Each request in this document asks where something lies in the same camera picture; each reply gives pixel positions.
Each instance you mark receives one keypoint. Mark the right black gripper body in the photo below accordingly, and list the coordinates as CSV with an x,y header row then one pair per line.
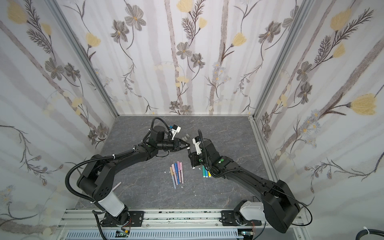
x,y
194,159

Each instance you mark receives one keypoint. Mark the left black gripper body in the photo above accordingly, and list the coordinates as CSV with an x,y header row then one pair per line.
x,y
168,145

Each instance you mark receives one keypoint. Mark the purple pink pen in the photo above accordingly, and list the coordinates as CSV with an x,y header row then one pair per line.
x,y
179,178

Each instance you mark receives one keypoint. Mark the blue pen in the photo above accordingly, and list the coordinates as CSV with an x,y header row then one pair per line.
x,y
176,170

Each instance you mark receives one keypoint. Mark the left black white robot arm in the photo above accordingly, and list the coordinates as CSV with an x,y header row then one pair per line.
x,y
87,180

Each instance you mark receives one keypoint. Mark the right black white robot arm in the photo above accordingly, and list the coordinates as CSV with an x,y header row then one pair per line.
x,y
277,205

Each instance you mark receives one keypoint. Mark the light pink pen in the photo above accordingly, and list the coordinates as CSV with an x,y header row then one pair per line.
x,y
174,174

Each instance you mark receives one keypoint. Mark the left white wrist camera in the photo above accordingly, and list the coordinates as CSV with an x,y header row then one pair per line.
x,y
175,130

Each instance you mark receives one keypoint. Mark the grey ventilated cable duct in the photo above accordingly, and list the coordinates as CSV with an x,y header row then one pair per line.
x,y
175,234

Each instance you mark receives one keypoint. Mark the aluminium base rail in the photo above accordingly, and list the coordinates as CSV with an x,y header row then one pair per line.
x,y
81,224

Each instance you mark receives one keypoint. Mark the black hose corner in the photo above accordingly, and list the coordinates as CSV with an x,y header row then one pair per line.
x,y
367,231

